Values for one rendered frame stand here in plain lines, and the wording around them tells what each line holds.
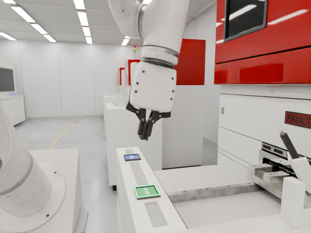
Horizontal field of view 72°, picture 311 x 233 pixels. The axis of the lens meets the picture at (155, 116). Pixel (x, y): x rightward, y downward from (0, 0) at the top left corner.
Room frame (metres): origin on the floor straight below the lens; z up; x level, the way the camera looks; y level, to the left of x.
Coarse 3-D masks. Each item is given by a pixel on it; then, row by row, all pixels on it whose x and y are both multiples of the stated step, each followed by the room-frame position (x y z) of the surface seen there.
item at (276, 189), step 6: (252, 174) 0.79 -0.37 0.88; (252, 180) 0.79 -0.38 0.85; (258, 180) 0.76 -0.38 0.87; (264, 186) 0.73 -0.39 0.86; (270, 186) 0.70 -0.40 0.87; (276, 186) 0.69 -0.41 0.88; (282, 186) 0.69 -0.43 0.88; (276, 192) 0.68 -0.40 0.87; (306, 192) 0.65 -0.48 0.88; (306, 198) 0.61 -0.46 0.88; (306, 204) 0.58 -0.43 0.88
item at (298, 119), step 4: (288, 112) 0.80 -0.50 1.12; (288, 116) 0.79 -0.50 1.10; (292, 116) 0.78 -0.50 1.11; (296, 116) 0.76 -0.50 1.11; (300, 116) 0.75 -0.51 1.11; (304, 116) 0.73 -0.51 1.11; (308, 116) 0.72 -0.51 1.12; (288, 120) 0.79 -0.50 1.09; (292, 120) 0.78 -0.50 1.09; (296, 120) 0.76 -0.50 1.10; (300, 120) 0.74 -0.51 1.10; (304, 120) 0.73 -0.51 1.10; (308, 120) 0.72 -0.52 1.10; (296, 124) 0.76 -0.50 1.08; (300, 124) 0.74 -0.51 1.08; (304, 124) 0.73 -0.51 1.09; (308, 124) 0.71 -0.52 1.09
